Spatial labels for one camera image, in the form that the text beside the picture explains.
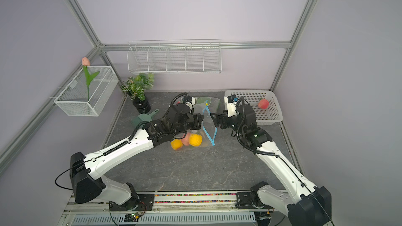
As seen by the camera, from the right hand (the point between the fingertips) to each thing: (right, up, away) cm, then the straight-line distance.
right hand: (217, 111), depth 75 cm
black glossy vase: (-48, +3, +29) cm, 56 cm away
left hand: (-6, -3, -3) cm, 7 cm away
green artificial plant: (-45, +14, +12) cm, 49 cm away
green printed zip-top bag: (-6, +3, +3) cm, 7 cm away
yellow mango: (-11, -15, +4) cm, 19 cm away
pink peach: (+33, +4, +30) cm, 45 cm away
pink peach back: (-16, -16, +8) cm, 25 cm away
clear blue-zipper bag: (-6, -12, -1) cm, 14 cm away
